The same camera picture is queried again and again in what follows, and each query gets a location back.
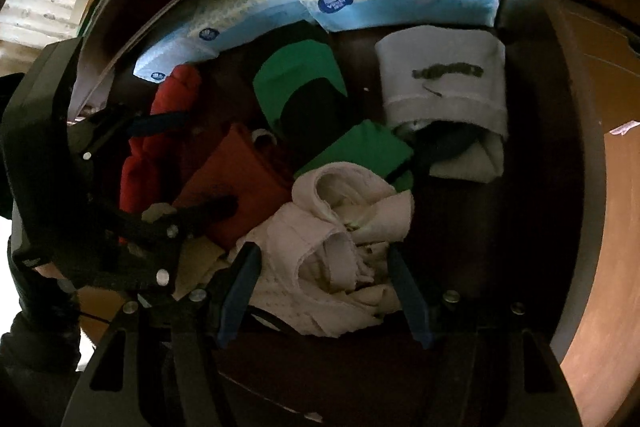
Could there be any long red sock roll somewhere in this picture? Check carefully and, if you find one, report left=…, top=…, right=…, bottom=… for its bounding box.
left=119, top=64, right=203, bottom=214

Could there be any green and black sock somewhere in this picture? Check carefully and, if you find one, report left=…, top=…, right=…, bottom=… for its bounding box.
left=251, top=21, right=416, bottom=194

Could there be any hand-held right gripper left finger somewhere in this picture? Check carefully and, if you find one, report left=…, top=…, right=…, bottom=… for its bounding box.
left=62, top=241, right=263, bottom=427

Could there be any taupe brown sock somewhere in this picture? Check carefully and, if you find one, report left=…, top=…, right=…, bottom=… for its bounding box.
left=174, top=236, right=227, bottom=300

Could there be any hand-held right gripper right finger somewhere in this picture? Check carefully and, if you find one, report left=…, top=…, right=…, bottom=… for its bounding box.
left=387, top=244, right=576, bottom=427

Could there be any red knitted sock bundle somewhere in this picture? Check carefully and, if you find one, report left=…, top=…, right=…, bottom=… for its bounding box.
left=172, top=123, right=296, bottom=249

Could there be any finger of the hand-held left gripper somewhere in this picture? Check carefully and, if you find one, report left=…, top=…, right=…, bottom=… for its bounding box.
left=82, top=107, right=190, bottom=162
left=75, top=196, right=239, bottom=294

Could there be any beige knitted sock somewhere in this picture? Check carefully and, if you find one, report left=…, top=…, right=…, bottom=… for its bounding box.
left=232, top=161, right=417, bottom=339

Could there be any grey blue sock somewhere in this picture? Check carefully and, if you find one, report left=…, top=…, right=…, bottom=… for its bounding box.
left=374, top=26, right=510, bottom=184

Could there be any person's left forearm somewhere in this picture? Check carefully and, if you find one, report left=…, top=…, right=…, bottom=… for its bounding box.
left=0, top=292, right=83, bottom=427

